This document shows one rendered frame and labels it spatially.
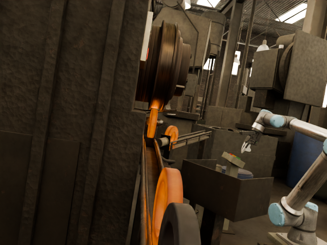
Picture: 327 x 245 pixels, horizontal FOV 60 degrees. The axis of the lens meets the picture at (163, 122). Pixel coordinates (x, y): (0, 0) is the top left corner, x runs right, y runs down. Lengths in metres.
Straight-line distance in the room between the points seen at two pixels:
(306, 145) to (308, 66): 1.28
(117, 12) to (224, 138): 2.84
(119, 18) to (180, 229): 0.80
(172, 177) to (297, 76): 4.43
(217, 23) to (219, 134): 7.38
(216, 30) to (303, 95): 6.06
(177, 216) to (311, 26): 5.64
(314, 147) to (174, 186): 4.17
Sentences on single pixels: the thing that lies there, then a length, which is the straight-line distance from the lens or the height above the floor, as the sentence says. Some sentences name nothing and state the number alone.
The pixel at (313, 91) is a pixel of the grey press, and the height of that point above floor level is 1.56.
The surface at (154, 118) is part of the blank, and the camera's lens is 1.46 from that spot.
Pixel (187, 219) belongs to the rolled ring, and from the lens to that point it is 0.45.
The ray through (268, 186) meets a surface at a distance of 1.09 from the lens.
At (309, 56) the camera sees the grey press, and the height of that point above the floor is 2.08.
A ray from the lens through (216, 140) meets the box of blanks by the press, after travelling 3.64.
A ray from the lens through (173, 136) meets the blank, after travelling 2.05.
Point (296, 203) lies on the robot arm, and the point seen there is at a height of 0.44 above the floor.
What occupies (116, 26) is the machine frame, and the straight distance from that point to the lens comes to 1.06.
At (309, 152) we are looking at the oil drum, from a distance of 4.71.
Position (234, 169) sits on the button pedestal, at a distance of 2.35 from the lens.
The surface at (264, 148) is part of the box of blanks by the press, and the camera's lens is 4.09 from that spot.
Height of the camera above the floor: 0.90
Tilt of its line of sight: 3 degrees down
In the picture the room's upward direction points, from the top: 9 degrees clockwise
